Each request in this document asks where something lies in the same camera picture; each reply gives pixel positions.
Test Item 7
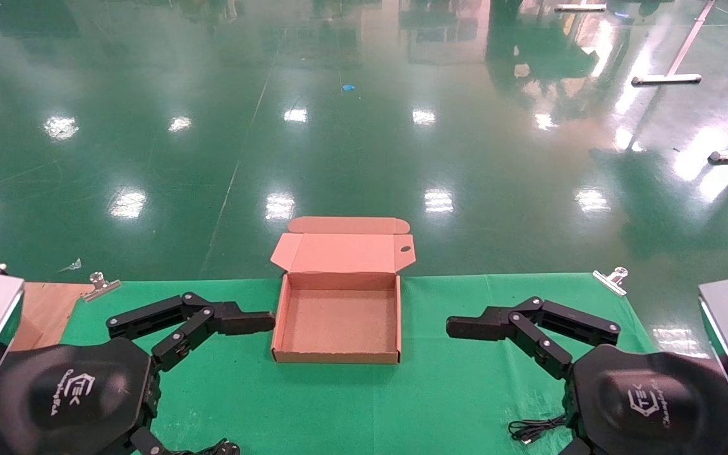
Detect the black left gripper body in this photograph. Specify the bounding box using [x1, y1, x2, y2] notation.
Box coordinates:
[0, 337, 161, 455]

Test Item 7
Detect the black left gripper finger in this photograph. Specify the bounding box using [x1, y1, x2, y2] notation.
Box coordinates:
[107, 292, 276, 372]
[129, 427, 241, 455]

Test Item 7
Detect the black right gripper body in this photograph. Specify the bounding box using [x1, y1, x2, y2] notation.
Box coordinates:
[566, 344, 728, 455]

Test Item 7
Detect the black USB cable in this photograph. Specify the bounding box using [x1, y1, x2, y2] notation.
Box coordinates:
[508, 414, 570, 444]

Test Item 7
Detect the open brown cardboard box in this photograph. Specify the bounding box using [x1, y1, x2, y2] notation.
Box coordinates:
[270, 216, 416, 365]

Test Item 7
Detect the green table cloth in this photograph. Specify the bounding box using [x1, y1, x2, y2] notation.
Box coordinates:
[61, 273, 658, 455]

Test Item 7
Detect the metal binder clip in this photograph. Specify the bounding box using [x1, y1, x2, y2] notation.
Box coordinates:
[593, 267, 629, 296]
[82, 272, 121, 302]

